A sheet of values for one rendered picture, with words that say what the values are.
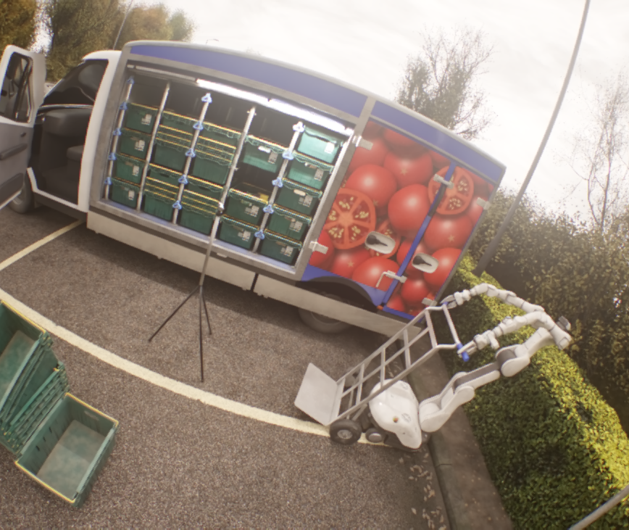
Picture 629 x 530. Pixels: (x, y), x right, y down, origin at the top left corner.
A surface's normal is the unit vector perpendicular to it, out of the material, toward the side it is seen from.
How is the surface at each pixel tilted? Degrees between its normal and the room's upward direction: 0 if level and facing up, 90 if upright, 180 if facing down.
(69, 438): 0
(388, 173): 90
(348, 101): 90
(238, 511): 0
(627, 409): 55
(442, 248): 90
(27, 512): 0
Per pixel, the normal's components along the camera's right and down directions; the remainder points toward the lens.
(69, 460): 0.36, -0.85
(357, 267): 0.00, 0.40
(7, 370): 0.32, -0.65
